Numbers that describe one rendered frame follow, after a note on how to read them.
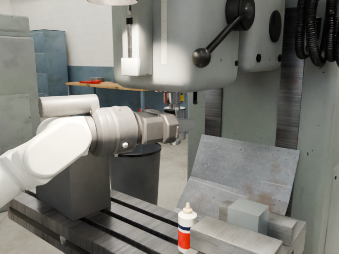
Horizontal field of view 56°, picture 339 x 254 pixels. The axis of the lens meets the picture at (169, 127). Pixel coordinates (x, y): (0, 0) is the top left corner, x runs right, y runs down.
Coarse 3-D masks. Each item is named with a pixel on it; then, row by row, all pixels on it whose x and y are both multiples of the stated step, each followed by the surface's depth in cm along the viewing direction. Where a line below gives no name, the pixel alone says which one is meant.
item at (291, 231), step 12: (228, 204) 66; (276, 216) 61; (276, 228) 59; (288, 228) 58; (300, 228) 64; (288, 240) 58; (300, 240) 64; (192, 252) 56; (288, 252) 57; (300, 252) 66
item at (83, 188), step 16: (80, 160) 80; (96, 160) 83; (64, 176) 80; (80, 176) 80; (96, 176) 84; (48, 192) 89; (64, 192) 82; (80, 192) 81; (96, 192) 85; (64, 208) 83; (80, 208) 82; (96, 208) 86
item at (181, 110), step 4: (164, 108) 65; (168, 108) 65; (172, 108) 65; (176, 108) 65; (180, 108) 65; (184, 108) 65; (168, 112) 64; (172, 112) 64; (176, 112) 63; (180, 112) 64; (184, 112) 64
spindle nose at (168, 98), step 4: (164, 96) 64; (168, 96) 63; (172, 96) 63; (176, 96) 63; (184, 96) 64; (164, 100) 64; (168, 100) 63; (172, 100) 63; (176, 100) 63; (184, 100) 64
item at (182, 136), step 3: (174, 114) 64; (177, 114) 64; (180, 114) 64; (183, 114) 64; (177, 117) 64; (180, 117) 64; (183, 117) 64; (183, 132) 65; (180, 135) 65; (183, 135) 65; (180, 138) 65; (183, 138) 66
